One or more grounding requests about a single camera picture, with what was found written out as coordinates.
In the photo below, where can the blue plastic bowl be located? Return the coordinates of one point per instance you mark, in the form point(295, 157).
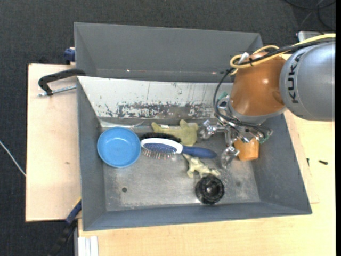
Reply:
point(118, 147)

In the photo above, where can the grey metal bin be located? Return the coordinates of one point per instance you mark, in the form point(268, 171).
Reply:
point(165, 188)

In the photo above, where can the pale yellow toy dinosaur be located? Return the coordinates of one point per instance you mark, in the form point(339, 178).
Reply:
point(197, 166)

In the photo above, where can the blue and white hairbrush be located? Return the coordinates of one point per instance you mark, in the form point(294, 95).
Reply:
point(170, 148)

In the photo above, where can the black round ribbed knob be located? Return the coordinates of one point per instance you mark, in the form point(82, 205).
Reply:
point(209, 190)

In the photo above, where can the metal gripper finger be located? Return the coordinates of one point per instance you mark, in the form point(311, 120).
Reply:
point(210, 129)
point(228, 156)

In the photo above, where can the orange translucent cup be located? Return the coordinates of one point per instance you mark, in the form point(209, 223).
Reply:
point(249, 151)

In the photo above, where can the small black screw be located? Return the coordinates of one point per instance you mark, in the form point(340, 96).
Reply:
point(324, 162)

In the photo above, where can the yellow-green toy animal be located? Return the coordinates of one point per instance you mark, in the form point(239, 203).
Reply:
point(185, 133)

